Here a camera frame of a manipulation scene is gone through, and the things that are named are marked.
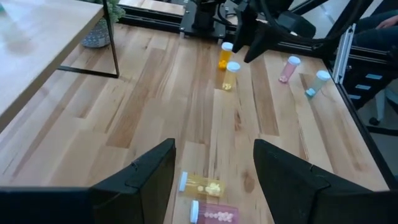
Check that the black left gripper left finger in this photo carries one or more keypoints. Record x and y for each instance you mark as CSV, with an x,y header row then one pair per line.
x,y
140,193

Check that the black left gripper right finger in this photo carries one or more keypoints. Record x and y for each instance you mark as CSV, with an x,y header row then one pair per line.
x,y
286,186

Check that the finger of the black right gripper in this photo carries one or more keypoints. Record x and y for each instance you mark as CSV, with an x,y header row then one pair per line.
x,y
261,42
241,28

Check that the orange medicine bottle white cap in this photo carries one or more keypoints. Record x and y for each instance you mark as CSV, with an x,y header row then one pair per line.
x,y
224,57

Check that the pink medicine bottle white cap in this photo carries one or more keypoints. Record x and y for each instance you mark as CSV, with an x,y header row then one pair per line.
x,y
289,69
217,214

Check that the yellow medicine bottle white cap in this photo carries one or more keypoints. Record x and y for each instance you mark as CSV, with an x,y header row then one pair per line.
x,y
205,186
230,77

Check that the green medicine bottle white cap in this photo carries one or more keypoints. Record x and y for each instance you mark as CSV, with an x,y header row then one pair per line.
x,y
317,83

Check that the silver aluminium extrusion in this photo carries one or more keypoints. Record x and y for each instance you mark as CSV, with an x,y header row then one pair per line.
x,y
343,53

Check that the person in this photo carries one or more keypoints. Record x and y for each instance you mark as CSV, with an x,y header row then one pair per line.
x,y
373,37

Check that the person's hand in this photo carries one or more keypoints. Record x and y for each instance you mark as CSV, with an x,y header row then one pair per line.
x,y
388,22

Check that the office chair base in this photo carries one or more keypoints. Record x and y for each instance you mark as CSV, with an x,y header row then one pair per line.
x,y
381,105

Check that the green succulent in patterned pot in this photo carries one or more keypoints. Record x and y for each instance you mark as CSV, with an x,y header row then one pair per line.
x,y
98,34

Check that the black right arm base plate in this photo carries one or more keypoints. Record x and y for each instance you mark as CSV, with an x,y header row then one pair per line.
x,y
189,29

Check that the wooden shelf with black frame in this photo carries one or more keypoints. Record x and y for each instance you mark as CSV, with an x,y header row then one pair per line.
x,y
46,46

